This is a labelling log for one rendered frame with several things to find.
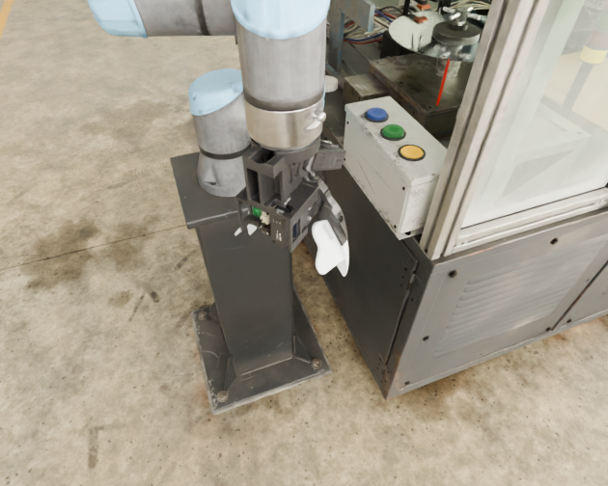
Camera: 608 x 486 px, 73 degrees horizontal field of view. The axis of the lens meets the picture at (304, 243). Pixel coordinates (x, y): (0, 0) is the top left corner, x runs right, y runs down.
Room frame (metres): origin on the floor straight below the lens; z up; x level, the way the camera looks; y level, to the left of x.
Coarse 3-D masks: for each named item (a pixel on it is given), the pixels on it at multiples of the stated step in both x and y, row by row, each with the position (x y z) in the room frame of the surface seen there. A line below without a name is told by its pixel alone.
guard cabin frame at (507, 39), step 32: (512, 0) 0.52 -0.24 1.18; (544, 0) 0.52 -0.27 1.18; (512, 32) 0.51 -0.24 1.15; (480, 64) 0.54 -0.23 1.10; (512, 64) 0.52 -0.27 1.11; (480, 96) 0.52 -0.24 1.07; (480, 128) 0.51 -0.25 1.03; (448, 160) 0.54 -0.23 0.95; (480, 160) 0.52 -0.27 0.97; (448, 192) 0.52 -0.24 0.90; (448, 224) 0.51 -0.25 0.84; (480, 224) 0.56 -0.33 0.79; (512, 224) 0.57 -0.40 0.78; (544, 224) 0.60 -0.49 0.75
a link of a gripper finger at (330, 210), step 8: (328, 192) 0.37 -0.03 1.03; (328, 200) 0.36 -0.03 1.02; (320, 208) 0.36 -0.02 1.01; (328, 208) 0.35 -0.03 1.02; (336, 208) 0.36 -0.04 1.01; (320, 216) 0.36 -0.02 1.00; (328, 216) 0.35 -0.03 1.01; (336, 216) 0.35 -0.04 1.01; (344, 216) 0.36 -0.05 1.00; (336, 224) 0.35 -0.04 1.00; (344, 224) 0.35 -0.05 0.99; (336, 232) 0.35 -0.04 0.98; (344, 232) 0.35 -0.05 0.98; (344, 240) 0.35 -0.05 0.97
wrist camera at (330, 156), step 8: (320, 144) 0.44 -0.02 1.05; (328, 144) 0.44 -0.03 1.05; (320, 152) 0.38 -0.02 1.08; (328, 152) 0.39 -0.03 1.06; (336, 152) 0.41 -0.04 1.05; (344, 152) 0.44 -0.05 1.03; (304, 160) 0.37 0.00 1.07; (312, 160) 0.36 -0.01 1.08; (320, 160) 0.38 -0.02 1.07; (328, 160) 0.40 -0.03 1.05; (336, 160) 0.42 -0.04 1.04; (304, 168) 0.36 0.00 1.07; (312, 168) 0.36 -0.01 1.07; (320, 168) 0.38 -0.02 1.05; (328, 168) 0.40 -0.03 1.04; (336, 168) 0.42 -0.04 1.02
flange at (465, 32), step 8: (440, 24) 1.10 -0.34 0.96; (448, 24) 1.10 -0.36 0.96; (456, 24) 1.06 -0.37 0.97; (464, 24) 1.06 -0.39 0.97; (440, 32) 1.05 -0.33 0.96; (448, 32) 1.05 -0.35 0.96; (456, 32) 1.05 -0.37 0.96; (464, 32) 1.05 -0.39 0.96; (472, 32) 1.05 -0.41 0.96; (480, 32) 1.06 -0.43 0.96; (456, 40) 1.02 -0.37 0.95; (464, 40) 1.02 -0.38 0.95
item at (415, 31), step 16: (416, 16) 1.19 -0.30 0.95; (432, 16) 1.19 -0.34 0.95; (448, 16) 1.19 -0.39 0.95; (400, 32) 1.08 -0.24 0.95; (416, 32) 1.08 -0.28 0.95; (432, 32) 1.08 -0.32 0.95; (416, 48) 0.98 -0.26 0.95; (432, 48) 0.98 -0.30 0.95; (448, 48) 0.98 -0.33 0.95; (464, 48) 0.98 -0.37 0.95
